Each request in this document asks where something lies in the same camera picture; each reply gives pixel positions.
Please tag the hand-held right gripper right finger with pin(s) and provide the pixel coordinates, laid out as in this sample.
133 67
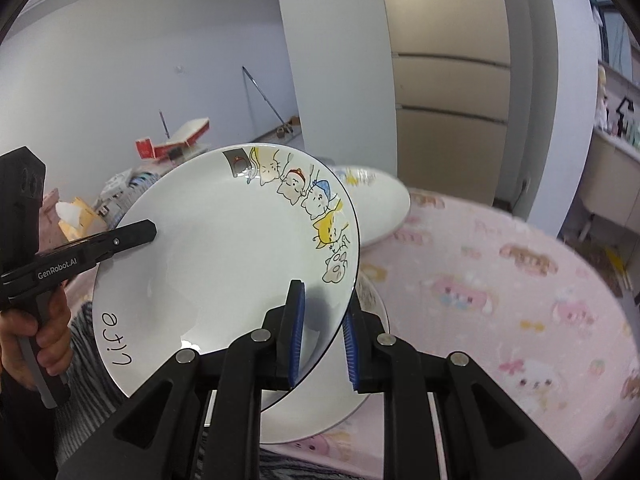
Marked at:
351 355

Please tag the red and white open box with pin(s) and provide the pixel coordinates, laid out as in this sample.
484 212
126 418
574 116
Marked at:
182 137

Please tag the small red box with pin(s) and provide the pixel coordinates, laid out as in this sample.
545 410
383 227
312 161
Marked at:
145 148

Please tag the grey striped towel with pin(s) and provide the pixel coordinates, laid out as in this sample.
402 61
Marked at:
82 330

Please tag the white cartoon cat plate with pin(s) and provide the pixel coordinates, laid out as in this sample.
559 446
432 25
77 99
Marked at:
210 270
385 210
320 410

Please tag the thin dark rod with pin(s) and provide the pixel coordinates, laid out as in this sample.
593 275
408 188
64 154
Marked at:
165 124

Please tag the black faucet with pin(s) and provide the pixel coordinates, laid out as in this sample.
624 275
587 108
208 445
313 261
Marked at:
622 112

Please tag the white printed paper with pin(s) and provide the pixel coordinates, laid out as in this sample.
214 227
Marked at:
125 187

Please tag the small cardboard box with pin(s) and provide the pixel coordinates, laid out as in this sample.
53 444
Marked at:
295 121

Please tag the pale doll figure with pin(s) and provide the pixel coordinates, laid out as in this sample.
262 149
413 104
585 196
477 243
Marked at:
602 97

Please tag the pink cartoon print tablecloth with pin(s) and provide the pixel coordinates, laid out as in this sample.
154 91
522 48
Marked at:
500 310

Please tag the beige bathroom vanity cabinet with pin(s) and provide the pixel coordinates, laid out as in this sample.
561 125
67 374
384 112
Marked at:
610 180

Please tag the gold three-door fridge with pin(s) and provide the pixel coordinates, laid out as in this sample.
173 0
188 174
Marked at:
450 110

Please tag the person's left hand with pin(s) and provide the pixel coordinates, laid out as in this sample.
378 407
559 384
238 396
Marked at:
15 355

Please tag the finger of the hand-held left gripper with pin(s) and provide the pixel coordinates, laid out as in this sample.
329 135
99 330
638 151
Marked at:
130 235

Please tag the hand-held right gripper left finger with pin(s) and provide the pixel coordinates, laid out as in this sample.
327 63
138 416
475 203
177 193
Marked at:
298 330

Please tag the yellow tissue box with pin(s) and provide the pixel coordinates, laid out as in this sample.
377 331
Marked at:
77 217

